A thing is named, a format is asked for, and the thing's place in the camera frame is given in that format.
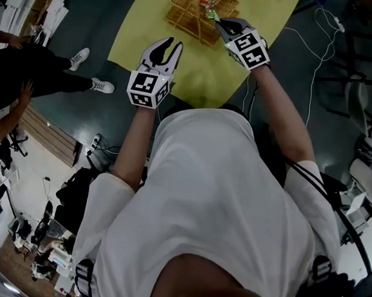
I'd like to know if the white floor cable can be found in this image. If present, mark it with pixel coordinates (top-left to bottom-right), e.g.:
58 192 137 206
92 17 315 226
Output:
239 1 348 131

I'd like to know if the brown cardboard stack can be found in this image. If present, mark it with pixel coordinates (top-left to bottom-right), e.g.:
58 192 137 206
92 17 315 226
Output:
26 0 64 47

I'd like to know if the black white harness strap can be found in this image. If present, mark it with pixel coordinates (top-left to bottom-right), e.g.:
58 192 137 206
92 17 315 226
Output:
72 257 98 297
311 254 336 287

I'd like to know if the black cable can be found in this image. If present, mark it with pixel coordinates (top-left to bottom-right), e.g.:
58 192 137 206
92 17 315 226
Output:
275 158 372 278

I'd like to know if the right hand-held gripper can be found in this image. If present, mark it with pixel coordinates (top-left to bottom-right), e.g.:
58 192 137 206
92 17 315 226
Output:
210 16 275 74

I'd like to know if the white power strip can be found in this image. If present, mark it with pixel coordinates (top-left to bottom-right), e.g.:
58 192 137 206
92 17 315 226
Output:
90 133 103 153
331 15 347 33

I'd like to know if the person's white shirt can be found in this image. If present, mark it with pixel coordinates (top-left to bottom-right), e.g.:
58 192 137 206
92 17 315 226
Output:
68 97 353 297

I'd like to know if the wooden two-tier rack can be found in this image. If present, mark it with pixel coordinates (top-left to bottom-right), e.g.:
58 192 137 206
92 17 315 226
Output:
162 0 242 50

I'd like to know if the person's left forearm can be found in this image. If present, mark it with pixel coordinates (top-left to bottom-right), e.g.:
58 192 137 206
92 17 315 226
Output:
110 104 158 194

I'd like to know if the person's neck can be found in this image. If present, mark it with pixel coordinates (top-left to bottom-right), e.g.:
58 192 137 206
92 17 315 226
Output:
150 251 293 297

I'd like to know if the grey chair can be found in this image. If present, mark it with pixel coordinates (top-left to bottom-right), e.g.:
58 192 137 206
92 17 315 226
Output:
341 79 372 135

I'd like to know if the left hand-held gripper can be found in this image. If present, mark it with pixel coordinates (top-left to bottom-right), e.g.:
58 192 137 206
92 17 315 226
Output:
124 33 184 113

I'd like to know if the person's right forearm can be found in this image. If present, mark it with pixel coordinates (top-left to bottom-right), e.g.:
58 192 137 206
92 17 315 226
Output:
241 64 325 171

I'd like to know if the wooden slatted panel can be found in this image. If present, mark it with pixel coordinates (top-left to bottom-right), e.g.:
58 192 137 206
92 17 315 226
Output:
16 102 85 168

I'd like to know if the black chair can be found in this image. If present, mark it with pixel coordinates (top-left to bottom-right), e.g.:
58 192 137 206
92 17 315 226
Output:
52 164 107 238

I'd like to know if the black backpack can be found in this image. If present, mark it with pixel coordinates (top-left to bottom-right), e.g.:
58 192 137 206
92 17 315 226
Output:
292 269 372 297

